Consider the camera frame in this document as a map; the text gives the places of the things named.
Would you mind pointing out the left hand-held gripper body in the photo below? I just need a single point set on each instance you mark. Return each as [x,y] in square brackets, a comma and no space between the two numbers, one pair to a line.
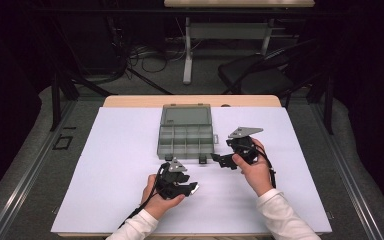
[168,183]

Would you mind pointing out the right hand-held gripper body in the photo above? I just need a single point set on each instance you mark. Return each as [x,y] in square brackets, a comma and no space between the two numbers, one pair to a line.
[243,145]

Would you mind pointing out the transparent grey compartment box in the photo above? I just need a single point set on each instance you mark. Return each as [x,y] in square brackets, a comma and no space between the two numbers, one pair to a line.
[185,133]

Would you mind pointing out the person's left hand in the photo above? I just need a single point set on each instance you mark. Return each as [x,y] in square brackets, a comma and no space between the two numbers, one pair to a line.
[161,205]

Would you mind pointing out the person's right hand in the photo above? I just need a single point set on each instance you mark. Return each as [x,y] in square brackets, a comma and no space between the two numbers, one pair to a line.
[258,176]

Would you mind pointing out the white table mat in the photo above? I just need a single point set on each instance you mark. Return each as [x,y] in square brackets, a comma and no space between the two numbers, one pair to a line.
[113,173]

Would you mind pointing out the black chair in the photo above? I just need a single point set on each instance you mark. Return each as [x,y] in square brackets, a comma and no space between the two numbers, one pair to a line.
[256,75]

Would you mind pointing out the black metal stand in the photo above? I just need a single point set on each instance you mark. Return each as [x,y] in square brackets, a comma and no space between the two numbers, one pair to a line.
[328,106]
[56,100]

